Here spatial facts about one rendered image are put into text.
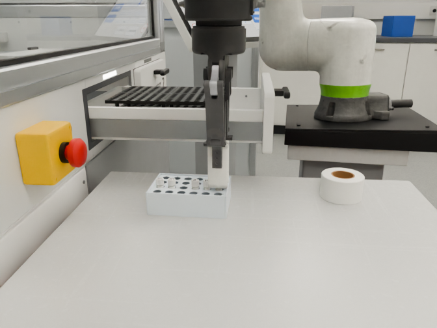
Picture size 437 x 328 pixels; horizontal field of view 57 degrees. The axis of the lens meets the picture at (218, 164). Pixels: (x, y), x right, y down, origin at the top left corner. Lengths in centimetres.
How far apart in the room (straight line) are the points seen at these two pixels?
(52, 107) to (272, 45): 60
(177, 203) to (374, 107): 65
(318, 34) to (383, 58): 279
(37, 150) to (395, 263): 47
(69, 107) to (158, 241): 28
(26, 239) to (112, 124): 27
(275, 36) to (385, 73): 284
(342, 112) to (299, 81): 273
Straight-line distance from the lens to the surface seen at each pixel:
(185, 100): 78
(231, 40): 55
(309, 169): 105
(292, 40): 106
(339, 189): 68
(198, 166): 190
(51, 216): 67
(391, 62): 384
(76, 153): 56
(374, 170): 107
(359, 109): 107
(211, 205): 61
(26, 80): 61
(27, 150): 57
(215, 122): 55
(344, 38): 104
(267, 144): 72
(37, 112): 62
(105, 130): 78
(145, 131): 75
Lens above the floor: 105
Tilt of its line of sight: 20 degrees down
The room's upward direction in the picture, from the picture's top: straight up
